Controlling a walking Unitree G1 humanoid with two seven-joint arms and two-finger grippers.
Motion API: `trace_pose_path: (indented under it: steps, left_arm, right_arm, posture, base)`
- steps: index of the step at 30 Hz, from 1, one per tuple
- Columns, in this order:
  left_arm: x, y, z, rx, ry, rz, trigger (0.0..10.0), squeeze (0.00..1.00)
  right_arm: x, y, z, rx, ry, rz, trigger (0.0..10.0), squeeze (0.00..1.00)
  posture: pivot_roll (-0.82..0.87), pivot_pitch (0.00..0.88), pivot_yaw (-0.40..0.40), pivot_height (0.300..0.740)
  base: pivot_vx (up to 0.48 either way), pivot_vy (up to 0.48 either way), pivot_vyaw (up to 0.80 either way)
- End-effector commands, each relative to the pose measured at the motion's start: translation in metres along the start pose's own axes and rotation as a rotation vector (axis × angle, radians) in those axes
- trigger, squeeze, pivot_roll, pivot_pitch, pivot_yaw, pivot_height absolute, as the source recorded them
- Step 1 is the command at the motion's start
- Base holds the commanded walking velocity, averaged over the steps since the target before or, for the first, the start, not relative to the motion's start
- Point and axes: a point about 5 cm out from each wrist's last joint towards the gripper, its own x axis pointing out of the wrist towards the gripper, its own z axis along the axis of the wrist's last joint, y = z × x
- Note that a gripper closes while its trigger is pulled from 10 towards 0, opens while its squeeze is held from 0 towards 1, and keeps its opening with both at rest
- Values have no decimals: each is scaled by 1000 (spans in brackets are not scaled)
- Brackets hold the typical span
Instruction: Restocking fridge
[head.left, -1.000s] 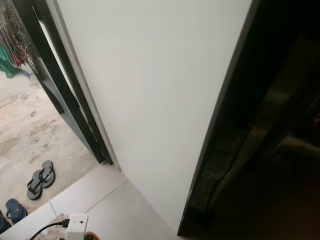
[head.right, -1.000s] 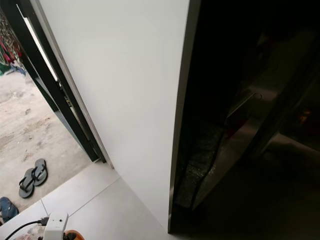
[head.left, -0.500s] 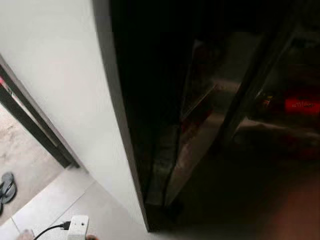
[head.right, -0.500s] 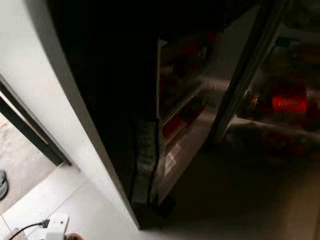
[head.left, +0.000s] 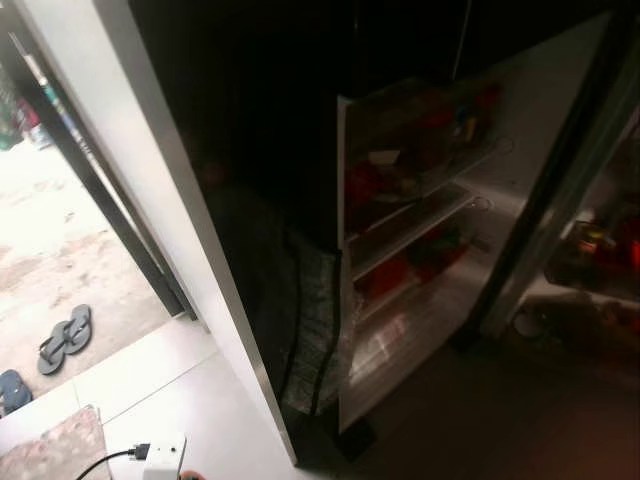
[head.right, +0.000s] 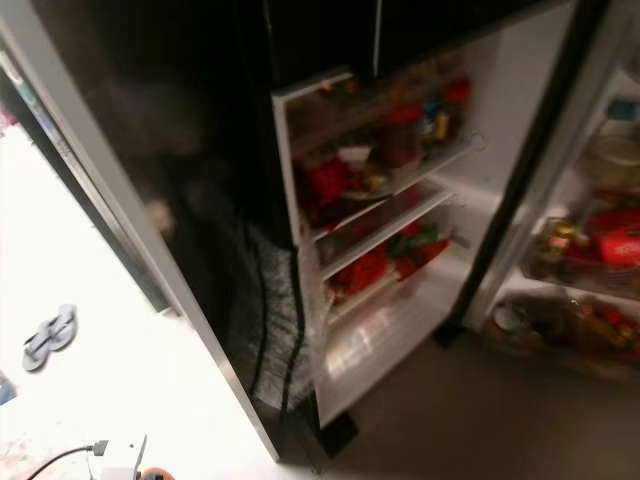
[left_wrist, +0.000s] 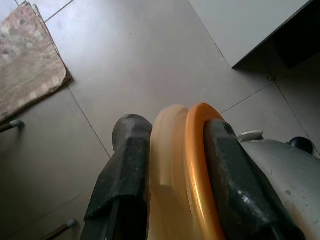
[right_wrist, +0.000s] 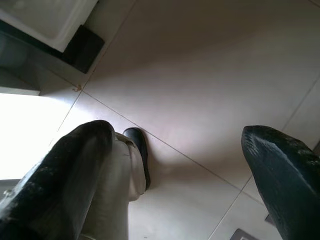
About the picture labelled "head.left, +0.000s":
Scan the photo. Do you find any clear fridge drawer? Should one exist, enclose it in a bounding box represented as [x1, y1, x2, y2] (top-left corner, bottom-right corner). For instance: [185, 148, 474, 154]
[545, 220, 640, 301]

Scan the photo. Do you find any fridge door with white shelves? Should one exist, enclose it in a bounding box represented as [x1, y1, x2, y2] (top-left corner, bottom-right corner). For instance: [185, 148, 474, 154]
[335, 10, 626, 433]

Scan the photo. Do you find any black glass fridge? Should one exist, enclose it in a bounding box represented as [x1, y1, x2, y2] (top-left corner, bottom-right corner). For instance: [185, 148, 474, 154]
[15, 0, 640, 471]

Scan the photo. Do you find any red food box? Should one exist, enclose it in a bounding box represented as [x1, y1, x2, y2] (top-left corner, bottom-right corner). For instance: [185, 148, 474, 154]
[615, 215, 640, 271]

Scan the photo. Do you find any gold lidded jar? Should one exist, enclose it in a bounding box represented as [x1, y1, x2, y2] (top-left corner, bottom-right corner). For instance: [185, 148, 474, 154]
[580, 230, 606, 261]

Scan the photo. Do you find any clear crisper drawer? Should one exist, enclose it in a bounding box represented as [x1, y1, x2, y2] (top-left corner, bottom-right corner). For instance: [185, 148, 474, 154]
[515, 295, 640, 366]

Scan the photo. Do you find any green and red packet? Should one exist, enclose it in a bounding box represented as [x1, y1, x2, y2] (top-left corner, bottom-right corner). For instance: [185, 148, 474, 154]
[410, 228, 469, 276]

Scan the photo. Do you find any red lidded jar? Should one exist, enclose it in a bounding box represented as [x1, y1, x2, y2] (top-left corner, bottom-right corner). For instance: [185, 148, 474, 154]
[418, 105, 453, 166]

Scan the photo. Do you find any red food packet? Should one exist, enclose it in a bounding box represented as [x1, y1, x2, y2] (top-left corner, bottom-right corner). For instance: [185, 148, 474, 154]
[360, 258, 411, 299]
[347, 162, 386, 206]

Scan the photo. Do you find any white power strip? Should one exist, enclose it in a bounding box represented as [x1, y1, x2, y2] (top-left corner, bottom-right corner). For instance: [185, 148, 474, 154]
[140, 435, 188, 480]

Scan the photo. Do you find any grey sandal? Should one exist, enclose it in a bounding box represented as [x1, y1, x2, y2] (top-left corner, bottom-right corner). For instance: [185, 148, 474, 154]
[62, 304, 93, 354]
[38, 335, 69, 376]

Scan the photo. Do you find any marble pattern floor mat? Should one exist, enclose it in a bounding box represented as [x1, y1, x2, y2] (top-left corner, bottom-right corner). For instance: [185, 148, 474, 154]
[0, 405, 111, 480]

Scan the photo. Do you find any blue sandal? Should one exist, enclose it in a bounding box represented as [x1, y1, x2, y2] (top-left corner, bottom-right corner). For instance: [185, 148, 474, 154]
[0, 370, 33, 413]

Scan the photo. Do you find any dark sliding door frame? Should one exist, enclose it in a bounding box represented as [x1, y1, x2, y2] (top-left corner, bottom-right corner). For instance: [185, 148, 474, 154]
[0, 30, 196, 319]

